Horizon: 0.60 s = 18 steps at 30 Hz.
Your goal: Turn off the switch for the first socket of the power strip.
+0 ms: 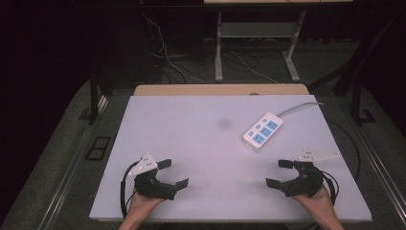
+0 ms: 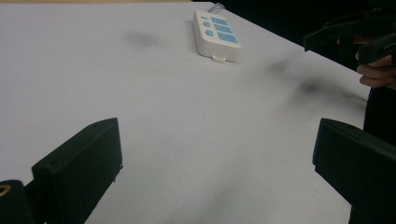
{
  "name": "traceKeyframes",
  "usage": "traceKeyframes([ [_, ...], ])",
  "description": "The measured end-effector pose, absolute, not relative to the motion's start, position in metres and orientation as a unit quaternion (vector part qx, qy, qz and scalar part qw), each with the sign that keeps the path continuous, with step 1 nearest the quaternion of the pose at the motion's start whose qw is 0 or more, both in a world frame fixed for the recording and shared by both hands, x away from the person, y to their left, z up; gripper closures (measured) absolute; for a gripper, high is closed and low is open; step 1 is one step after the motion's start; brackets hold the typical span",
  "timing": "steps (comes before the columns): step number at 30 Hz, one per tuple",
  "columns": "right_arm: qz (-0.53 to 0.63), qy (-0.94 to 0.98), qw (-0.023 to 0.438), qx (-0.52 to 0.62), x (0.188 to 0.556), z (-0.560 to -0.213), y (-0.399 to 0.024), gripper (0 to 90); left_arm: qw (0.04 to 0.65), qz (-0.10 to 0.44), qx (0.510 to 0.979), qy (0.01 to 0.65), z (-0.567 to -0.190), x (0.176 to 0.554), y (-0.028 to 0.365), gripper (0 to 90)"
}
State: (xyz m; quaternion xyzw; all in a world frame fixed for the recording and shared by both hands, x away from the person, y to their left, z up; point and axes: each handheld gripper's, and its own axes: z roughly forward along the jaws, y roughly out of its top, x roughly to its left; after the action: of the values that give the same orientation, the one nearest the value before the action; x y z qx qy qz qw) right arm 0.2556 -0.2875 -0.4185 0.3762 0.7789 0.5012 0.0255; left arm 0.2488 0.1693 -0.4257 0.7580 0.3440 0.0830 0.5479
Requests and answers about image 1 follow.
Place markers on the metal floor rail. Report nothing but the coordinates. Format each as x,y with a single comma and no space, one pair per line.
68,179
381,169

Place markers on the black floor frame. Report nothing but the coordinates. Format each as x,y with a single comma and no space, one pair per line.
98,148

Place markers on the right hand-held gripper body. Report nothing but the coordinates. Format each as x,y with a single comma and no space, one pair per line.
306,183

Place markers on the white power strip blue sockets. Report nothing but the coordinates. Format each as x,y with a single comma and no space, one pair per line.
263,131

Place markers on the person's right hand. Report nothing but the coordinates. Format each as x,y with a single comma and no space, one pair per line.
319,204

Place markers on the person's left hand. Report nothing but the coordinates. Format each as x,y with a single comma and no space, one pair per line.
140,207

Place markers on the grey metal desk frame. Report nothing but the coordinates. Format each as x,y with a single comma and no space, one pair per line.
218,60

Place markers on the black metal stand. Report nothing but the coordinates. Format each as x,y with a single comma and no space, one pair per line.
356,102
94,102

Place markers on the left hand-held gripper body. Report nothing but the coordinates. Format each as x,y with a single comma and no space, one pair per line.
150,187

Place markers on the wooden table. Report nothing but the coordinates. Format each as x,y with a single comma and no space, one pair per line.
220,89

